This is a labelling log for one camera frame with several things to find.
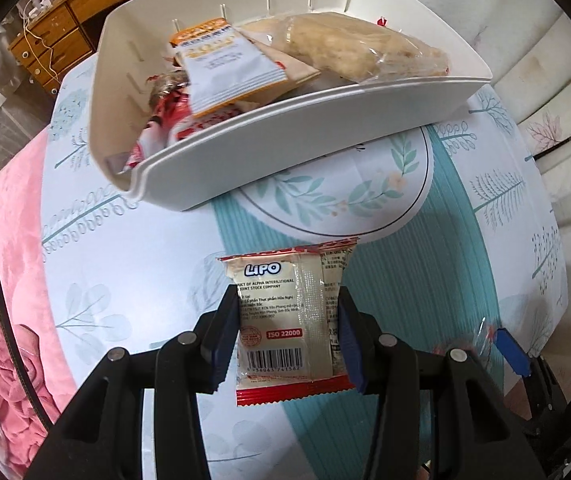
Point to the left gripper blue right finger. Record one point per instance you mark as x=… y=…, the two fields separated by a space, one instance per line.
x=359 y=334

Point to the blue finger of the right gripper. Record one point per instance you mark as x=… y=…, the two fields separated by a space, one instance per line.
x=512 y=352

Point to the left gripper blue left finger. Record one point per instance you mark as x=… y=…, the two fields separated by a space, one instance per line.
x=221 y=328

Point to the LiPO biscuit packet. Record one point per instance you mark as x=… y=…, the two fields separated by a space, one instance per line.
x=288 y=343

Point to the red white snack packet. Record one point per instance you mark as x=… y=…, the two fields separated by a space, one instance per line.
x=171 y=121

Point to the oats bar packet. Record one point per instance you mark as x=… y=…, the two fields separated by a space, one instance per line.
x=222 y=65

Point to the clear pack pale pastry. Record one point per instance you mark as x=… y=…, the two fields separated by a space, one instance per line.
x=353 y=49

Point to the tree-patterned tablecloth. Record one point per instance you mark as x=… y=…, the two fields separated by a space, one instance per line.
x=454 y=227

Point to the crumpled pink towel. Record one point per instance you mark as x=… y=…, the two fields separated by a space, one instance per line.
x=18 y=420

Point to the pink bed blanket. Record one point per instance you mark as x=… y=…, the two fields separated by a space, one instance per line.
x=22 y=273

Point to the white floral curtain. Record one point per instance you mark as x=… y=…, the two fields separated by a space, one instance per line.
x=527 y=43

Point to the wooden desk with drawers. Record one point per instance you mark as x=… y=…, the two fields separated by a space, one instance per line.
x=58 y=39

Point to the white plastic storage bin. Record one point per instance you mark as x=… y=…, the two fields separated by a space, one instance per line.
x=280 y=126

